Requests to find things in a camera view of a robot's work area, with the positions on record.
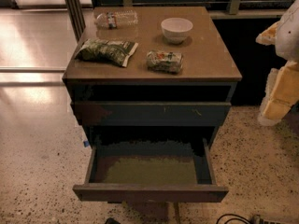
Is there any white and yellow gripper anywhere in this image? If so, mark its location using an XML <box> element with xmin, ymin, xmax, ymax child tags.
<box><xmin>258</xmin><ymin>62</ymin><xmax>299</xmax><ymax>126</ymax></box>

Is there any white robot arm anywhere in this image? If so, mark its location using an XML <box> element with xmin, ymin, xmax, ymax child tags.
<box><xmin>256</xmin><ymin>0</ymin><xmax>299</xmax><ymax>126</ymax></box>

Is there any brown wooden drawer cabinet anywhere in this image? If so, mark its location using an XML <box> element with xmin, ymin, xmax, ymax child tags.
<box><xmin>63</xmin><ymin>7</ymin><xmax>241</xmax><ymax>143</ymax></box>

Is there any dark top drawer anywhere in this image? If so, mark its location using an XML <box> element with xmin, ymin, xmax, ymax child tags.
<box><xmin>71</xmin><ymin>101</ymin><xmax>231</xmax><ymax>127</ymax></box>

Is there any crushed drink can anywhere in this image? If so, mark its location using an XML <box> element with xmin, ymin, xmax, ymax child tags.
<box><xmin>147</xmin><ymin>50</ymin><xmax>183</xmax><ymax>74</ymax></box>

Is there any white ceramic bowl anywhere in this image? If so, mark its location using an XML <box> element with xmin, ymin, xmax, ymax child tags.
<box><xmin>161</xmin><ymin>18</ymin><xmax>193</xmax><ymax>44</ymax></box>

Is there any green snack bag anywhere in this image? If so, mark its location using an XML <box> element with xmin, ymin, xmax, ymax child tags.
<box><xmin>75</xmin><ymin>38</ymin><xmax>138</xmax><ymax>67</ymax></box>

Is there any clear plastic water bottle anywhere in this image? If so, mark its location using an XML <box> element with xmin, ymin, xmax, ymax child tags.
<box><xmin>95</xmin><ymin>10</ymin><xmax>138</xmax><ymax>29</ymax></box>

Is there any blue tape piece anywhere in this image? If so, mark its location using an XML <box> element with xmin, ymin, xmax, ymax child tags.
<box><xmin>83</xmin><ymin>140</ymin><xmax>90</xmax><ymax>147</ymax></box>

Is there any dark object at bottom edge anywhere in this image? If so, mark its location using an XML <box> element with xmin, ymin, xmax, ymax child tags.
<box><xmin>105</xmin><ymin>217</ymin><xmax>120</xmax><ymax>224</ymax></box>

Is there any black cable on floor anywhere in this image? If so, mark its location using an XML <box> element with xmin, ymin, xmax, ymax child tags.
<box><xmin>215</xmin><ymin>213</ymin><xmax>253</xmax><ymax>224</ymax></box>

